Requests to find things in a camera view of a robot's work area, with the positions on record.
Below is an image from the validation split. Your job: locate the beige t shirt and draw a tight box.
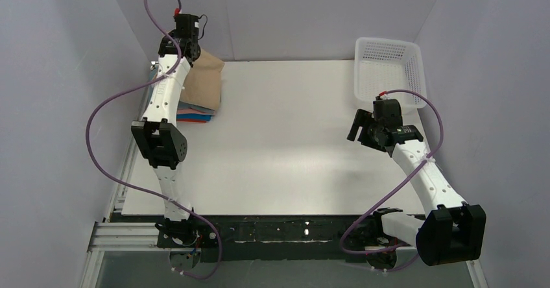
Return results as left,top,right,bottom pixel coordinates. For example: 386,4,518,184
180,50,225,111

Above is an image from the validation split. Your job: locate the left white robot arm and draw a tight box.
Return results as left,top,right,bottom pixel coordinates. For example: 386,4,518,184
131,14,200,246

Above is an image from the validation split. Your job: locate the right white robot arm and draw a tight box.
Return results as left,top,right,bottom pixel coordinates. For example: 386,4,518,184
347,99,486,266

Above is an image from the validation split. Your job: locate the folded grey-blue t shirt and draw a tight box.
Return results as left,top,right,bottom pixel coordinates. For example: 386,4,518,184
149,66,215,112

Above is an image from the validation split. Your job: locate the white plastic basket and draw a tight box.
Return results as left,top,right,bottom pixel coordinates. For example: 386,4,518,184
353,37,427,110

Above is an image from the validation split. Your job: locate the folded pink t shirt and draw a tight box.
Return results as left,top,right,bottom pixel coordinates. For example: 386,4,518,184
177,108,216,116

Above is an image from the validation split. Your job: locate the folded blue t shirt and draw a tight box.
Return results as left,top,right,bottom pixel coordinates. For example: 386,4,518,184
176,114,212,121

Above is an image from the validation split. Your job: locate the folded orange t shirt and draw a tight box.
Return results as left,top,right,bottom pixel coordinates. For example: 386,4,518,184
176,119,209,123

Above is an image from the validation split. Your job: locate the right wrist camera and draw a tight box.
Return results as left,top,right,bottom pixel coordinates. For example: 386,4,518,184
373,91,403,124

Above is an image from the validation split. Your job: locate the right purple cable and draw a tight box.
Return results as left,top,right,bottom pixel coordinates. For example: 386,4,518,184
339,90,444,273

